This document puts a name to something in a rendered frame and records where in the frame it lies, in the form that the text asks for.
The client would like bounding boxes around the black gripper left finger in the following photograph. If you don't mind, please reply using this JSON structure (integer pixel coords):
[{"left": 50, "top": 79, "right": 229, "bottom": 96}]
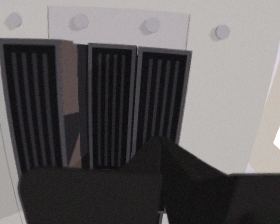
[{"left": 18, "top": 136, "right": 162, "bottom": 224}]

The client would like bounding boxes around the grey open rack frame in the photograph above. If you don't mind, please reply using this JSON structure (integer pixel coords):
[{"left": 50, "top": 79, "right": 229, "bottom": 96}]
[{"left": 0, "top": 0, "right": 280, "bottom": 224}]

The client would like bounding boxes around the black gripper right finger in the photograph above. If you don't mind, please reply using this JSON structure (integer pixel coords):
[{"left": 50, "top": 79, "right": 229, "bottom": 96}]
[{"left": 158, "top": 136, "right": 280, "bottom": 224}]

